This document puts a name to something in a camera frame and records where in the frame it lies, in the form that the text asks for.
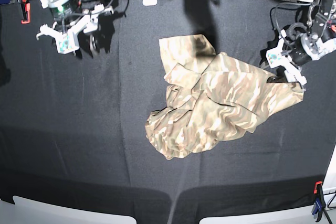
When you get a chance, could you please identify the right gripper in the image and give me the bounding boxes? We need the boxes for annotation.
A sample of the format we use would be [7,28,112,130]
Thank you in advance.
[36,4,114,55]

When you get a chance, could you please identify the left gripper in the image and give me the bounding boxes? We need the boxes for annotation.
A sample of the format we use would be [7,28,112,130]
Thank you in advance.
[260,23,319,92]

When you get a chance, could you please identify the camouflage t-shirt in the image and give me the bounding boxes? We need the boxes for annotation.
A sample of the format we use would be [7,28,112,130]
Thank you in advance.
[145,35,304,159]

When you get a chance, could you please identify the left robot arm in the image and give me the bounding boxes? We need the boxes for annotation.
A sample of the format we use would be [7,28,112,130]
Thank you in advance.
[260,0,335,92]

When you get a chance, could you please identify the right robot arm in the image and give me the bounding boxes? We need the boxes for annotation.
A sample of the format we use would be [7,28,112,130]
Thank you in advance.
[36,0,114,56]

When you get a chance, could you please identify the red clamp left rear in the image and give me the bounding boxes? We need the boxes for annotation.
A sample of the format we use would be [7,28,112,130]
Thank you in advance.
[16,0,30,24]

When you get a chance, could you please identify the black table cloth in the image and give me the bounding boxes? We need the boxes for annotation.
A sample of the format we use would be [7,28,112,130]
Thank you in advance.
[1,0,335,223]

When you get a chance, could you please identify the red blue clamp front right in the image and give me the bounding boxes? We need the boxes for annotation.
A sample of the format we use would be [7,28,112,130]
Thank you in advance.
[311,181,326,222]

